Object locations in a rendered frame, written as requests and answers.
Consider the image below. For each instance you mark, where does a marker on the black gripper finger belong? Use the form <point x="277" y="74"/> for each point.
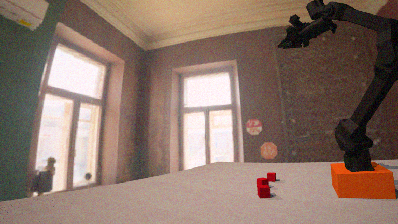
<point x="295" y="46"/>
<point x="286" y="42"/>

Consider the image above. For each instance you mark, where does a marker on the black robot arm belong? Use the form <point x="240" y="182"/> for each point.
<point x="350" y="133"/>

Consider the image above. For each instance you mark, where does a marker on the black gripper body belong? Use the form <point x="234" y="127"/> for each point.
<point x="302" y="35"/>

